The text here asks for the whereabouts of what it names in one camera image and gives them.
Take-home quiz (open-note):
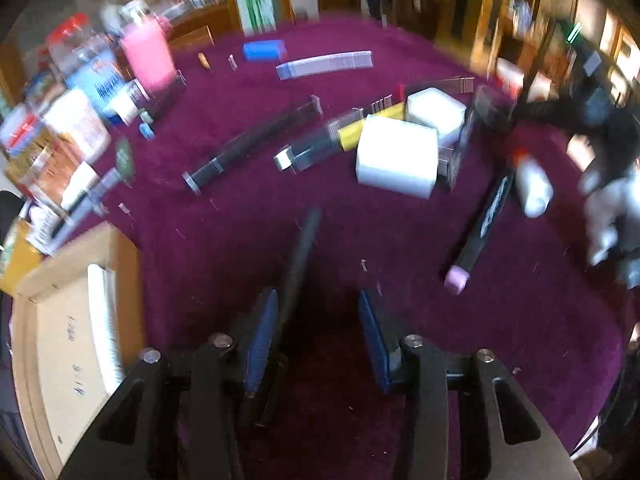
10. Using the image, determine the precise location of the silver pen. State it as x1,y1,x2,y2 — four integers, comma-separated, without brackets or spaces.
50,167,123,243

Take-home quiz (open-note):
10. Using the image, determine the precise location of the blue lighter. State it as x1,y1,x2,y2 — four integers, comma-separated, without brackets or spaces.
243,39,288,63

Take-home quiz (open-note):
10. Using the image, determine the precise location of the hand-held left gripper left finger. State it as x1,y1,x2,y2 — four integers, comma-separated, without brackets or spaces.
57,287,288,480

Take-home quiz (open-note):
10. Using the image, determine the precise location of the white glue bottle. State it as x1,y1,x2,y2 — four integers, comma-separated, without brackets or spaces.
514,150,555,218

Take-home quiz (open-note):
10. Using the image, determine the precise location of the green flat case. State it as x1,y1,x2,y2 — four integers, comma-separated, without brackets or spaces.
114,139,136,183

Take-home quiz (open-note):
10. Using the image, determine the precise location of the white power adapter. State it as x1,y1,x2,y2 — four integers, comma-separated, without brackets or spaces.
356,115,440,200
406,87,468,147

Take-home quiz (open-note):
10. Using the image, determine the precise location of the white tube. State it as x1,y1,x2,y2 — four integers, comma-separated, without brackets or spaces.
87,264,126,397

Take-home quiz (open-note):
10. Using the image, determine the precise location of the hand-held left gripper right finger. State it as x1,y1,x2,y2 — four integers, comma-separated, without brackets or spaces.
358,289,583,480

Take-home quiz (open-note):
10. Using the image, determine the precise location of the clear jar with red lid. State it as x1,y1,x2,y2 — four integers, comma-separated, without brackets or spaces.
47,12,131,113

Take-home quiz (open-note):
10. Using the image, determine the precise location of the white pen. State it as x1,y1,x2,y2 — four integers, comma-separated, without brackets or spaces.
276,51,375,82

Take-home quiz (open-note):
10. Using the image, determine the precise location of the long black pen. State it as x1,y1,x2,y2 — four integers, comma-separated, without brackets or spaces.
181,95,323,196

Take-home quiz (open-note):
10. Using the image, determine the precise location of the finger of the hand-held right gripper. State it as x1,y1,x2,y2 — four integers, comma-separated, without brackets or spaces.
469,86,522,132

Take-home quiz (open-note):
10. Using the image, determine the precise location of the person's right hand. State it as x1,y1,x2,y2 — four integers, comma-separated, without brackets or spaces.
581,162,640,267

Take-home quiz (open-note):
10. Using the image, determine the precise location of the cardboard box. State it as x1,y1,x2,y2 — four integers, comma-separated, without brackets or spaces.
10,220,147,480

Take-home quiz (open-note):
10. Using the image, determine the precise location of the black grip clear pen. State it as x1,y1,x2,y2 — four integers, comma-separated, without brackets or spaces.
277,206,323,333

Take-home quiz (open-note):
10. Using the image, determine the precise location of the black marker with pink end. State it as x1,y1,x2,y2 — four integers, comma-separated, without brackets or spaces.
444,157,518,295

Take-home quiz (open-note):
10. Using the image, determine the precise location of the gold pen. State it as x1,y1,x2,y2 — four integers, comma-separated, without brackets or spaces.
327,100,407,153

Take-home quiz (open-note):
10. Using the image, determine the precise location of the pink woven cup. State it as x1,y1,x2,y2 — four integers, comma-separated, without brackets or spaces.
120,24,176,93

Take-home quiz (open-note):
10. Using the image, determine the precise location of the white plastic bottle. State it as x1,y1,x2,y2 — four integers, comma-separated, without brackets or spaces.
107,80,151,127

